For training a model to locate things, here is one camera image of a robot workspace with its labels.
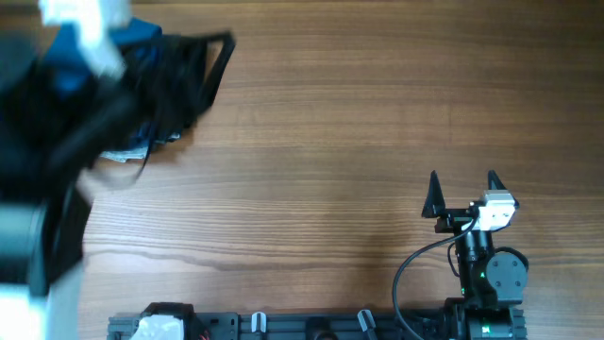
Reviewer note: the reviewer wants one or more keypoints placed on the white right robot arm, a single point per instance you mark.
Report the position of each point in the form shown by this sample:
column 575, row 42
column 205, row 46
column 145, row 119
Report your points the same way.
column 492, row 278

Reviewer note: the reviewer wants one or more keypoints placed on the white folded garment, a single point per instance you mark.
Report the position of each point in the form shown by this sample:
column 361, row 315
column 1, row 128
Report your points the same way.
column 139, row 150

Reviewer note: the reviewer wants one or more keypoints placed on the blue polo shirt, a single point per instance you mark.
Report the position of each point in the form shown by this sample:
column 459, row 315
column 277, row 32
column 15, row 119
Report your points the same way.
column 73, row 70

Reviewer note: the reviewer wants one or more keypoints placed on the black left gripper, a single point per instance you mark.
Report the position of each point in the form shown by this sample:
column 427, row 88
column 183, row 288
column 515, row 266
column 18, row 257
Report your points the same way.
column 208, row 77

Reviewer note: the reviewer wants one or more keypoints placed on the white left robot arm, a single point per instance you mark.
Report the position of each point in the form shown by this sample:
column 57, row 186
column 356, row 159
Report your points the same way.
column 110, row 82

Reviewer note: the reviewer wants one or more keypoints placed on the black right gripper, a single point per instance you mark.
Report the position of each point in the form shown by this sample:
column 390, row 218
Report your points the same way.
column 453, row 218

